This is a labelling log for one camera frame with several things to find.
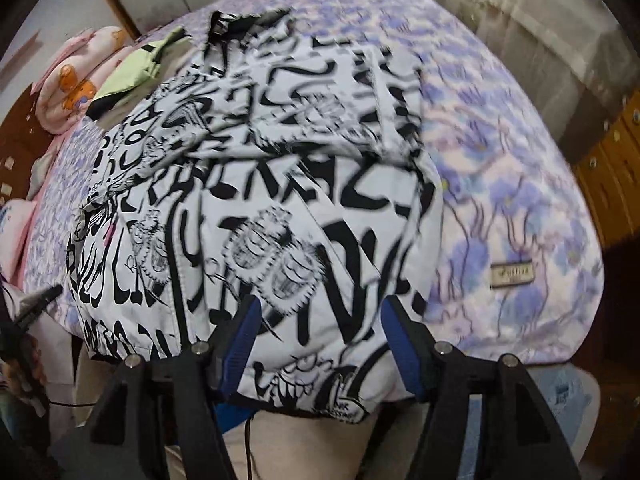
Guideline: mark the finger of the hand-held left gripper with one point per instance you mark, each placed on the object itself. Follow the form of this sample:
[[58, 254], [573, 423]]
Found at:
[[37, 305]]

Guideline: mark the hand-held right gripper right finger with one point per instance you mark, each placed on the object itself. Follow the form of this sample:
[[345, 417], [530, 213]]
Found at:
[[400, 345]]

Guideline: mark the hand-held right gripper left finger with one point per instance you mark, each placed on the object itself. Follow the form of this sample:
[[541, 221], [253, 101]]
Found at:
[[240, 335]]

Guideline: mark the white black-lettered jacket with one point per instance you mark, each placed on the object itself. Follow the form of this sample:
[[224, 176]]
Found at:
[[300, 185]]

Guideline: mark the person's left hand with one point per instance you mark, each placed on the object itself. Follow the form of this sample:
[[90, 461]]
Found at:
[[38, 367]]

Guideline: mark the pink bed sheet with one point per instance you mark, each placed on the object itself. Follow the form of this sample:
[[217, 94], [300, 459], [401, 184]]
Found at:
[[36, 257]]

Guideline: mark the blue cloth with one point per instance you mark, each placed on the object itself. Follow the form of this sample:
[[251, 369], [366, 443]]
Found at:
[[235, 415]]

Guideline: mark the pale pink pillow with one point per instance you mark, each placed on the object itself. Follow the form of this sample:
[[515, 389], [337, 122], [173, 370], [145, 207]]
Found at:
[[10, 220]]

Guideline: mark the grey cloth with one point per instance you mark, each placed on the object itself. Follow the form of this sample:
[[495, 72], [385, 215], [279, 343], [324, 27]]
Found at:
[[40, 175]]

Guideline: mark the wooden headboard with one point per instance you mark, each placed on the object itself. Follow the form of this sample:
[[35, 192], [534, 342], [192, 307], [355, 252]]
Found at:
[[20, 150]]

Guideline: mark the purple floral bedspread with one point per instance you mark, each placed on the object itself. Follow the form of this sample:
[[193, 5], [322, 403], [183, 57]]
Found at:
[[500, 185]]

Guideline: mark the pink bear-print quilt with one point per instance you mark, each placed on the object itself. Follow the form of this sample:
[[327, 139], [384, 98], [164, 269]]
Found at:
[[70, 95]]

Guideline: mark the light green folded garment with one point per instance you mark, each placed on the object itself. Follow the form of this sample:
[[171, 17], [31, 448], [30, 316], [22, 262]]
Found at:
[[130, 75]]

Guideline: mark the wooden drawer cabinet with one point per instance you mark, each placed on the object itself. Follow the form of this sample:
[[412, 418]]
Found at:
[[615, 175]]

